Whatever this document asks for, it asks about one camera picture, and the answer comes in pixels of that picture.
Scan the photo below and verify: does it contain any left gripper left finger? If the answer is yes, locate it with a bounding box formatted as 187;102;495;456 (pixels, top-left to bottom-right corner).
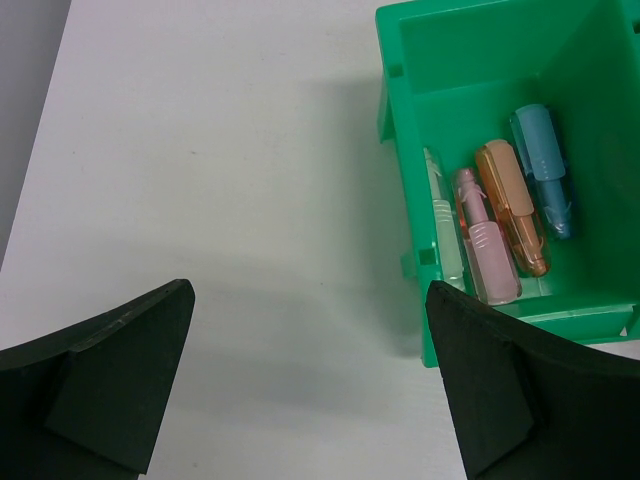
1;279;195;479

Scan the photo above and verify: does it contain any orange eraser case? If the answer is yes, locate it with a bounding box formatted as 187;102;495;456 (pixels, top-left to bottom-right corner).
475;139;550;277

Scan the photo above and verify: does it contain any pink eraser case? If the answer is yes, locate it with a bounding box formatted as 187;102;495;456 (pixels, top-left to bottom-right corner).
453;168;521;306

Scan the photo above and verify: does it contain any green plastic bin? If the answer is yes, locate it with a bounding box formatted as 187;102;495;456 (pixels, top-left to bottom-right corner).
375;1;639;344

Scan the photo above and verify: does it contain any green eraser case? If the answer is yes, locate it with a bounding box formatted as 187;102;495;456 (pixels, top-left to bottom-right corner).
423;147;465;291

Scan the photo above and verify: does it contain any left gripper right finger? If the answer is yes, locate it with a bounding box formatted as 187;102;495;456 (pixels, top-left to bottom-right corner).
425;281;639;479

